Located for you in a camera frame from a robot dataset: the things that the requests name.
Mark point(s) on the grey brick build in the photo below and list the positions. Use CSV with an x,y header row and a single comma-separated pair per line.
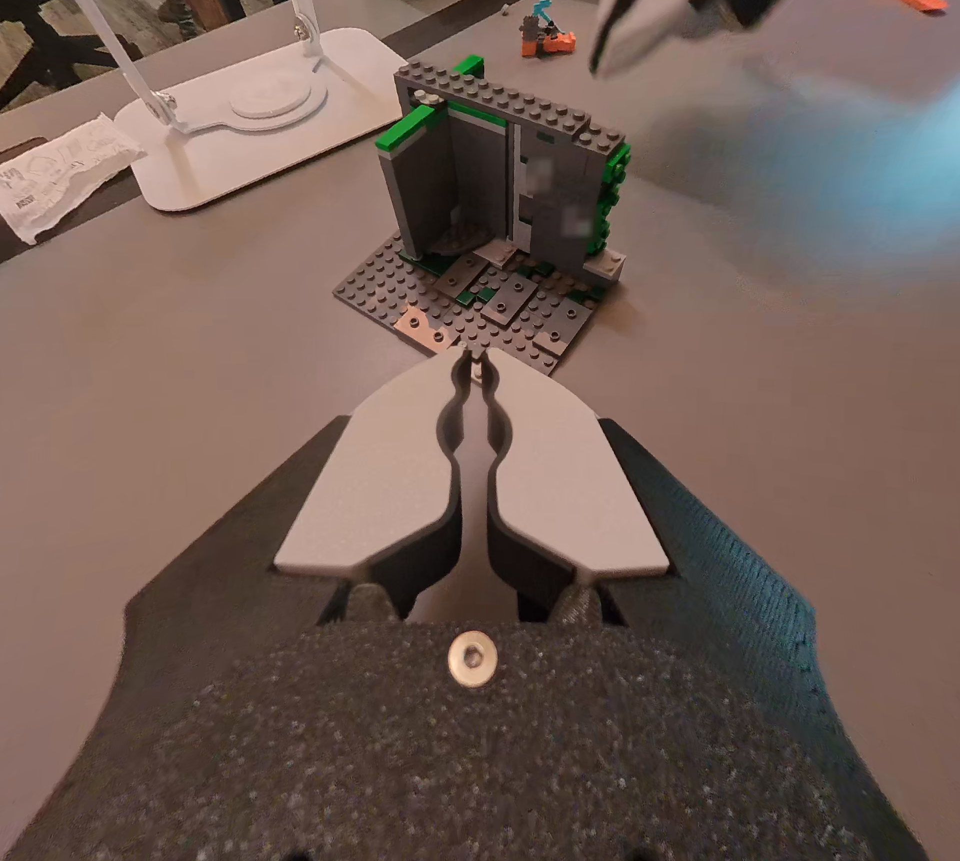
x,y
480,201

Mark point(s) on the flat white paper bag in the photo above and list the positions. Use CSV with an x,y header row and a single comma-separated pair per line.
x,y
60,178

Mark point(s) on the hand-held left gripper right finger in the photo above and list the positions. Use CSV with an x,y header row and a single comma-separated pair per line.
x,y
577,501

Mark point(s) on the white and wooden book stand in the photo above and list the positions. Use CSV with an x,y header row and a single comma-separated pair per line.
x,y
262,126

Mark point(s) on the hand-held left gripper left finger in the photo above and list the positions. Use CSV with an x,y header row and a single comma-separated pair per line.
x,y
360,501

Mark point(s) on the small orange brick figure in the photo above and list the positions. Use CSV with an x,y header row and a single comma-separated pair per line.
x,y
547,40

